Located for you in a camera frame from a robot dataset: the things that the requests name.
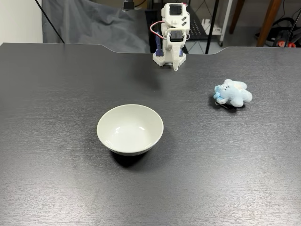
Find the skyblue plush doll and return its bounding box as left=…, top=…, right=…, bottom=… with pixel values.
left=213, top=79, right=253, bottom=109

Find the white bowl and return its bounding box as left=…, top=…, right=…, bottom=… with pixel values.
left=96, top=104, right=165, bottom=156

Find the thin wooden leg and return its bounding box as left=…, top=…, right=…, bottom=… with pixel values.
left=229, top=0, right=246, bottom=34

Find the grey cloth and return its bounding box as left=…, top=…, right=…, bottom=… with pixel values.
left=41, top=0, right=152, bottom=54

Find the thick wooden leg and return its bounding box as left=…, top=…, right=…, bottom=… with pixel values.
left=256, top=0, right=283, bottom=47

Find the thin black pole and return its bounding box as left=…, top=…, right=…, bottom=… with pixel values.
left=35, top=0, right=65, bottom=44

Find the red white gripper cable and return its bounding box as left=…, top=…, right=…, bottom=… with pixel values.
left=150, top=21, right=166, bottom=40

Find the white cart frame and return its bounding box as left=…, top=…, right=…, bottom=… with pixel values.
left=201, top=0, right=233, bottom=47

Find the black equipment with hose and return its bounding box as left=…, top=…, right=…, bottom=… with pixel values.
left=255, top=16, right=301, bottom=48

